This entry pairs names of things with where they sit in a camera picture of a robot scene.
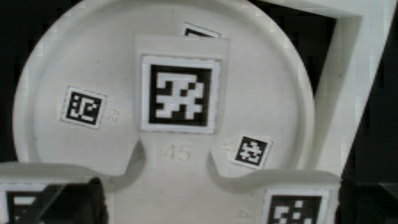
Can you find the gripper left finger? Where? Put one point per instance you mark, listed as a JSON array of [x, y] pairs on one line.
[[68, 204]]

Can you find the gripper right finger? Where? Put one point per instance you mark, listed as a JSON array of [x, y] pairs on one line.
[[368, 201]]

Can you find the white cross-shaped table base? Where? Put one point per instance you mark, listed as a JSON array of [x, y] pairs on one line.
[[176, 192]]

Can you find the white round table top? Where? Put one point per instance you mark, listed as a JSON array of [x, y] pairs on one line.
[[165, 76]]

